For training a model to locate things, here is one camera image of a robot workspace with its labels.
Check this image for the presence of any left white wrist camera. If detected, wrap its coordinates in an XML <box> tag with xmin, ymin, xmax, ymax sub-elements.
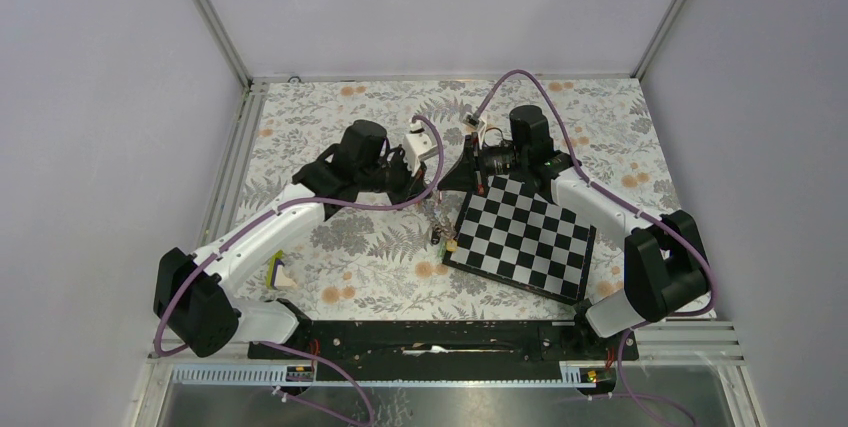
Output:
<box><xmin>401</xmin><ymin>122</ymin><xmax>438</xmax><ymax>174</ymax></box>

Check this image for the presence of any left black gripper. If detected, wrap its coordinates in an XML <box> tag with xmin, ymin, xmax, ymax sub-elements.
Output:
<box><xmin>358</xmin><ymin>145</ymin><xmax>433</xmax><ymax>211</ymax></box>

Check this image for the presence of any yellow purple white small object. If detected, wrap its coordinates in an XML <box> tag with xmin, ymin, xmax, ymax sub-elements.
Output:
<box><xmin>265</xmin><ymin>250</ymin><xmax>297</xmax><ymax>290</ymax></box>

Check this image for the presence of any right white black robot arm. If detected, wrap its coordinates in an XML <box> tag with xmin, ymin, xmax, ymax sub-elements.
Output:
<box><xmin>438</xmin><ymin>105</ymin><xmax>710</xmax><ymax>359</ymax></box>

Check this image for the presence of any purple cable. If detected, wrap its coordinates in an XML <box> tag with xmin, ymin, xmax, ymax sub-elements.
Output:
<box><xmin>474</xmin><ymin>69</ymin><xmax>719</xmax><ymax>427</ymax></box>
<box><xmin>152</xmin><ymin>114</ymin><xmax>446</xmax><ymax>427</ymax></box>

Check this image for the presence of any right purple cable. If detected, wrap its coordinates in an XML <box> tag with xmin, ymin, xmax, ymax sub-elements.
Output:
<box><xmin>474</xmin><ymin>69</ymin><xmax>719</xmax><ymax>427</ymax></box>

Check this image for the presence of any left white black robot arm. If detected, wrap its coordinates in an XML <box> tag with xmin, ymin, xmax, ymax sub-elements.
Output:
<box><xmin>153</xmin><ymin>115</ymin><xmax>445</xmax><ymax>358</ymax></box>

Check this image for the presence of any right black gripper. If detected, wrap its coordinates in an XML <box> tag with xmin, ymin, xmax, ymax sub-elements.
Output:
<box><xmin>438</xmin><ymin>133</ymin><xmax>528</xmax><ymax>195</ymax></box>

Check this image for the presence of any floral patterned table mat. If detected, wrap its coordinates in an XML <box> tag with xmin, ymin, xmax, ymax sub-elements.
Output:
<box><xmin>232</xmin><ymin>76</ymin><xmax>679</xmax><ymax>320</ymax></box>

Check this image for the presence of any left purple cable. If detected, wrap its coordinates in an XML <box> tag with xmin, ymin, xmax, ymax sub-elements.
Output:
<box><xmin>152</xmin><ymin>114</ymin><xmax>446</xmax><ymax>427</ymax></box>

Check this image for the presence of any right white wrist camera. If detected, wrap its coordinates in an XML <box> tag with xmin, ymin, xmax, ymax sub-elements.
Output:
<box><xmin>462</xmin><ymin>112</ymin><xmax>488</xmax><ymax>146</ymax></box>

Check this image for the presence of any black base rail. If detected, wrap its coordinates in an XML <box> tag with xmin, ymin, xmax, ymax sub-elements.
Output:
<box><xmin>248</xmin><ymin>320</ymin><xmax>639</xmax><ymax>382</ymax></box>

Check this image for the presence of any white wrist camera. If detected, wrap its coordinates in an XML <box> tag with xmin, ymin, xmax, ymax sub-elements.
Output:
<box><xmin>401</xmin><ymin>122</ymin><xmax>438</xmax><ymax>174</ymax></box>
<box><xmin>462</xmin><ymin>112</ymin><xmax>488</xmax><ymax>146</ymax></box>

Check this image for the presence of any black white checkerboard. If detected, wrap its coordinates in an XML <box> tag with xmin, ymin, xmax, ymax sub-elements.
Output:
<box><xmin>442</xmin><ymin>176</ymin><xmax>596</xmax><ymax>305</ymax></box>

